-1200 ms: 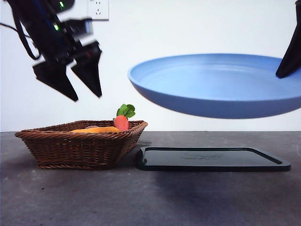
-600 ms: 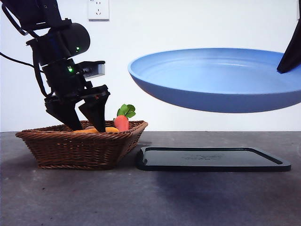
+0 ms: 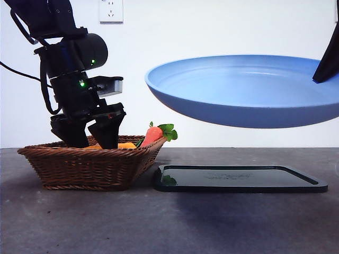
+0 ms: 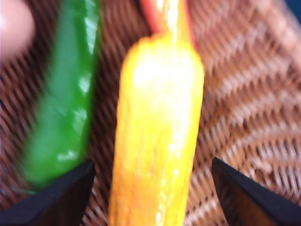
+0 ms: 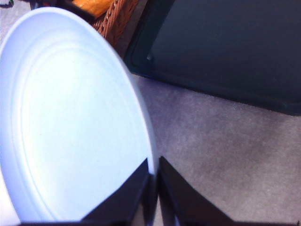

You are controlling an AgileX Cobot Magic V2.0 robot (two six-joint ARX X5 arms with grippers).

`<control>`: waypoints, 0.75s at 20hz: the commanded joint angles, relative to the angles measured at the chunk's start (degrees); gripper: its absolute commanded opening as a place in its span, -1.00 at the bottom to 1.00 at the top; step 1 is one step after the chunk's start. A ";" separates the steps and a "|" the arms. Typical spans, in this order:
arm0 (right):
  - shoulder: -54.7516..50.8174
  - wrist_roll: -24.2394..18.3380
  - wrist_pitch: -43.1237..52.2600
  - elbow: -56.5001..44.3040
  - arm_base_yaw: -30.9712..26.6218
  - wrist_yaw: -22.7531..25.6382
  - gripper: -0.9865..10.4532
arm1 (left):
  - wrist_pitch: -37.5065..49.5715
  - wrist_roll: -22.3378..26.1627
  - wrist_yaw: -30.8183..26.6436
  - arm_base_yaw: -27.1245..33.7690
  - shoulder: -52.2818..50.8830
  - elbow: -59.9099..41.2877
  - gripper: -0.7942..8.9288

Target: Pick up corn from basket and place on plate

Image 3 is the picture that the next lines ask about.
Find white wall socket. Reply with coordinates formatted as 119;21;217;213
99;0;124;24

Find orange toy carrot, green leaves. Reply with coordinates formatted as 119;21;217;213
140;121;179;148

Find blue round plate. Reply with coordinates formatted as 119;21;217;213
145;55;339;129

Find black rectangular tray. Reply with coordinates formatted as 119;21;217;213
154;164;328;193

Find pale grey left wrist camera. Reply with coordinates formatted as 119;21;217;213
90;76;124;96

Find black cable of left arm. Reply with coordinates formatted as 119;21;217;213
0;61;52;88

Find brown wicker basket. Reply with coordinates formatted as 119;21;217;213
17;135;167;192

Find yellow corn cob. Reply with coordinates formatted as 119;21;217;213
85;142;135;150

